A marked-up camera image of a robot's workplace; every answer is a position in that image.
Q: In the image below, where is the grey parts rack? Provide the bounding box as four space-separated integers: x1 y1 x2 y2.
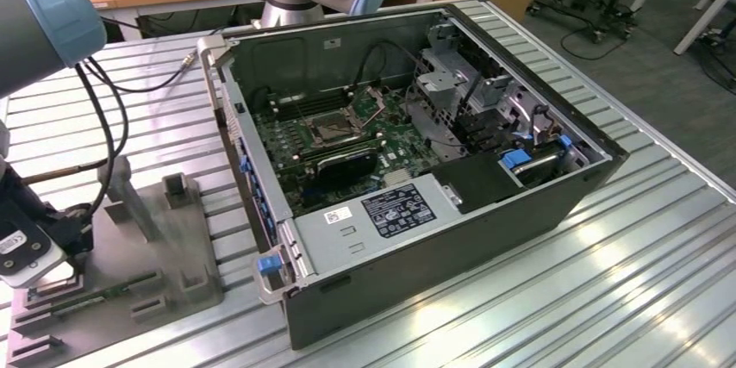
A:
7 155 226 367

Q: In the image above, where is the metal drive cage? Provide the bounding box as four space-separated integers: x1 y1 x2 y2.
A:
410 18 522 128

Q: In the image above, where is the green RAM stick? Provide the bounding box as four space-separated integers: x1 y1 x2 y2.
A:
47 271 162 309

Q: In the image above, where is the black plastic shroud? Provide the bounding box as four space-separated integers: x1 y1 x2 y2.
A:
429 153 527 215

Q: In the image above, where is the black wire inside case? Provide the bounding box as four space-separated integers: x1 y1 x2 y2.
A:
350 40 423 90

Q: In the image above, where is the white and black camera box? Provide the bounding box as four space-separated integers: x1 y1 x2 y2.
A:
0 228 77 290

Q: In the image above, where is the thin cable with metal plug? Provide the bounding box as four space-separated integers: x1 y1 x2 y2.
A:
99 16 201 94

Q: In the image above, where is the blue disk carrier handle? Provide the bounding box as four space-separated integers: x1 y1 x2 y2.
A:
497 147 530 171

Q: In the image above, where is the white table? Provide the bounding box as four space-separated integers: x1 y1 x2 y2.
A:
671 0 736 55

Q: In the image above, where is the green motherboard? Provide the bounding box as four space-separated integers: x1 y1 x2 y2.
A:
246 83 461 218

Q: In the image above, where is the black RAM slot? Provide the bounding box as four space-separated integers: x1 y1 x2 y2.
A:
277 101 354 120
274 97 351 115
271 92 349 110
270 88 346 106

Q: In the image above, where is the black graphics card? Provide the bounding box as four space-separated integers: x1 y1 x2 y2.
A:
295 137 386 209

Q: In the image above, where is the black open PC case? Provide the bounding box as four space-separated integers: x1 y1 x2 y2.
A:
194 0 629 351

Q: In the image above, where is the blue case latch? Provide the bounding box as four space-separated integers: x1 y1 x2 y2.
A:
255 255 283 278

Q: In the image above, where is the small silver heatsink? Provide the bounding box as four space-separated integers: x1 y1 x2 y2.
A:
379 168 414 184

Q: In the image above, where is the CPU socket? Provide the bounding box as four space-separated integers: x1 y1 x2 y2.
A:
301 109 362 149

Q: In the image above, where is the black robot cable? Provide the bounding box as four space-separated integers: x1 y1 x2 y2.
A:
73 64 113 218
85 55 130 214

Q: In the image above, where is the metal socket cover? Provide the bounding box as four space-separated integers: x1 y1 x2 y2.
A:
358 84 395 111

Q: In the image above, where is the grey power supply with label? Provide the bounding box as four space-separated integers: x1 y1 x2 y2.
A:
285 172 463 279

